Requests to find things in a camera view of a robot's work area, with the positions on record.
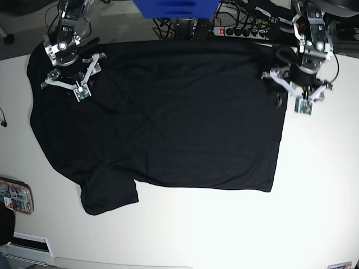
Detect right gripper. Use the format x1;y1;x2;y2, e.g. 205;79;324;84
52;61;91;84

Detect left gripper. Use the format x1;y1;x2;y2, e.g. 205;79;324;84
274;64;319;107

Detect black T-shirt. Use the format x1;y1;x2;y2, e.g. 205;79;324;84
27;41;287;215

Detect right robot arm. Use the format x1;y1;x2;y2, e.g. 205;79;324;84
40;1;101;90

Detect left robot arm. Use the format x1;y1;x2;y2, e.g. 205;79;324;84
262;1;334;115

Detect black chair wheel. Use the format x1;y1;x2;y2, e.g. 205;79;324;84
3;34;15;45

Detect white power strip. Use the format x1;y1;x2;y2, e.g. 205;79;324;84
212;26;269;40

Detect blue plastic bin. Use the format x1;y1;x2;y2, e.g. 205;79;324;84
133;0;219;18

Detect small colourful card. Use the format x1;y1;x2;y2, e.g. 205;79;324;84
327;262;352;269

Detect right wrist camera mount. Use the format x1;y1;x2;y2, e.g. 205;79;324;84
40;52;107;102

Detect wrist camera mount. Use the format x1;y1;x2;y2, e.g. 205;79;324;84
261;67;333;115
40;52;107;102

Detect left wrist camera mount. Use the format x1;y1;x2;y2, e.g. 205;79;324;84
261;67;333;115

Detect tangled black cables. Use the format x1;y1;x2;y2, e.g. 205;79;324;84
153;0;292;40

